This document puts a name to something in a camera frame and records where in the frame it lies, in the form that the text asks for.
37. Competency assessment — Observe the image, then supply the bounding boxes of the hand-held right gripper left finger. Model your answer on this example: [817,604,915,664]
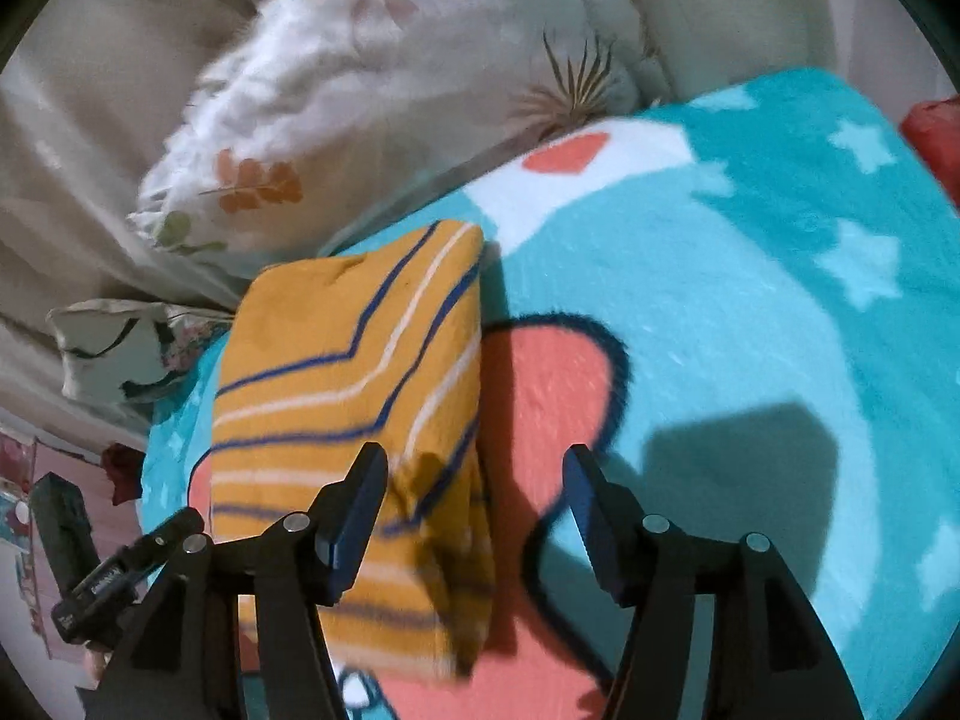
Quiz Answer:
[82,443,389,720]

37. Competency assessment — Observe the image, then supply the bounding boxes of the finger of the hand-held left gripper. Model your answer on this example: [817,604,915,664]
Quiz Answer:
[112,507,206,578]

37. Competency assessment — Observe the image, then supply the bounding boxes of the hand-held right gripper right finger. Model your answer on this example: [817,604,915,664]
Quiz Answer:
[562,444,865,720]

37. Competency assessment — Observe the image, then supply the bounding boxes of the yellow striped sweater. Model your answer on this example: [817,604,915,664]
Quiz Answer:
[206,219,500,685]

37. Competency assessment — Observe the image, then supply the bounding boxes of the dark red cloth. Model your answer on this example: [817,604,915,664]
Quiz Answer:
[101,444,148,505]

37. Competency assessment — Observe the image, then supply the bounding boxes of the white black printed pillow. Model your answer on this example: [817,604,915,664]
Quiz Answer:
[46,298,235,407]

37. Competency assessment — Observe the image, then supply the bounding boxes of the turquoise star blanket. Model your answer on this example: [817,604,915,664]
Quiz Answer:
[139,67,960,720]

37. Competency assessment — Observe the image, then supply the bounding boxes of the white floral pillow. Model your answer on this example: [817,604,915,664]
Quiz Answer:
[127,0,668,265]

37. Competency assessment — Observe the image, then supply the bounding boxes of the bright red cloth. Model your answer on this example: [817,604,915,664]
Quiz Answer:
[898,96,960,207]

